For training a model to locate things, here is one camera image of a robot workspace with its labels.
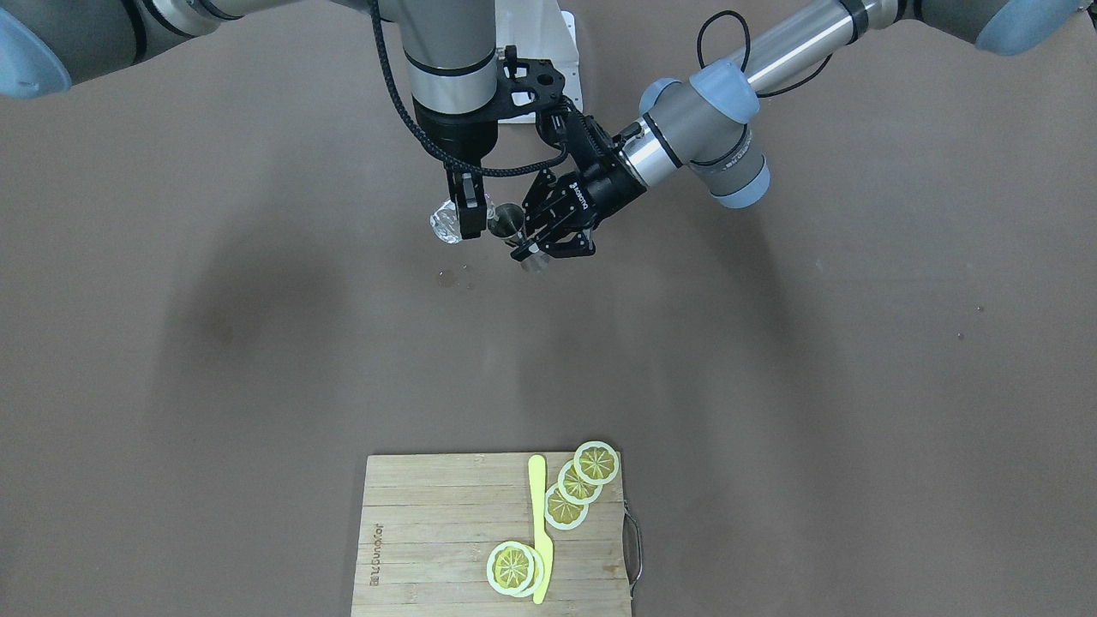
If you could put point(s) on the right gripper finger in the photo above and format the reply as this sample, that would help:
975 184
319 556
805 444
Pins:
466 192

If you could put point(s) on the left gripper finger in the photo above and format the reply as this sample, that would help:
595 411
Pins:
558 242
545 203

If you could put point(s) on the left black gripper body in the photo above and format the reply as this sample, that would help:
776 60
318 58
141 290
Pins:
602 188

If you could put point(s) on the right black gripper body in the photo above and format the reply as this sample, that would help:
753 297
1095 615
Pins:
454 135

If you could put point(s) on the clear glass measuring cup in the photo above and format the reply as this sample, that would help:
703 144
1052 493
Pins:
445 222

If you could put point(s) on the steel jigger shaker cup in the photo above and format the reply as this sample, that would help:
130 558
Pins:
506 221

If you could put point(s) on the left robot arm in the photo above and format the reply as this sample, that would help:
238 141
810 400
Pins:
703 124

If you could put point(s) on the yellow plastic knife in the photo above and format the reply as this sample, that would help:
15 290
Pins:
536 467

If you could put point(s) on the wooden cutting board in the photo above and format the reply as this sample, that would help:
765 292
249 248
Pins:
429 522

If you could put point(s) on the lemon slice on board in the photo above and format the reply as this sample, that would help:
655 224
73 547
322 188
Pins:
508 568

